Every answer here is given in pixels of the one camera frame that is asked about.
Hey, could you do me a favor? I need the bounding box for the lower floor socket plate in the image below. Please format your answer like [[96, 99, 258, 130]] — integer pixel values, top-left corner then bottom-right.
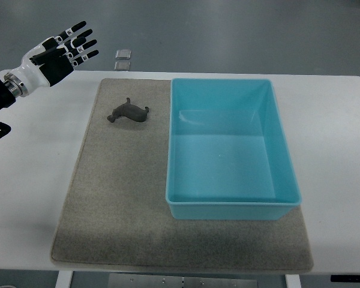
[[114, 61, 131, 71]]

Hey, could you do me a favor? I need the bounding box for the brown hippo toy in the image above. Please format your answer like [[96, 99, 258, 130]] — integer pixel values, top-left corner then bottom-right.
[[107, 97, 149, 123]]

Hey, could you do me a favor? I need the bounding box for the blue plastic box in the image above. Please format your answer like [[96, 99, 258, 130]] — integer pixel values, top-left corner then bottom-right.
[[166, 78, 301, 220]]

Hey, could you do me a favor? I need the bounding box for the white table leg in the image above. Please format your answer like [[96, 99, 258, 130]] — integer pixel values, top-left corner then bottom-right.
[[55, 271, 73, 288], [285, 274, 302, 288]]

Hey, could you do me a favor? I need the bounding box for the left white table leg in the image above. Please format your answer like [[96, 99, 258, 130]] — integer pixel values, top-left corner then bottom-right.
[[55, 271, 73, 288]]

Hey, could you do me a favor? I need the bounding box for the black table control panel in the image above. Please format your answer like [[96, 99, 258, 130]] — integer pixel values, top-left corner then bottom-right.
[[331, 275, 360, 283]]

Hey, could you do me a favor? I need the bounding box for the metal table crossbar plate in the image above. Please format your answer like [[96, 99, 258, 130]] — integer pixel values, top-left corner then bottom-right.
[[107, 274, 259, 288]]

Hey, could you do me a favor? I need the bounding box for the floor socket plate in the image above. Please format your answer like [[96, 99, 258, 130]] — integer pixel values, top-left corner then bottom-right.
[[114, 61, 131, 71], [115, 49, 131, 59]]

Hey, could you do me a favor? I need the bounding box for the grey felt mat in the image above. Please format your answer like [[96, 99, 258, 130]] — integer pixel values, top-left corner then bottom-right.
[[50, 79, 313, 274]]

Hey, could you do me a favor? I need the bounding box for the right white table leg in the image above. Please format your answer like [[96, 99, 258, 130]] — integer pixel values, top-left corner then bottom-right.
[[285, 274, 302, 288]]

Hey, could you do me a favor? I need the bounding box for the upper floor socket plate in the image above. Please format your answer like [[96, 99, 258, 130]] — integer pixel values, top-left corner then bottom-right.
[[115, 49, 131, 59]]

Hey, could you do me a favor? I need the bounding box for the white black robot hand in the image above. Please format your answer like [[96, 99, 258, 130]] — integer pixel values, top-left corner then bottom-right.
[[5, 21, 98, 97]]

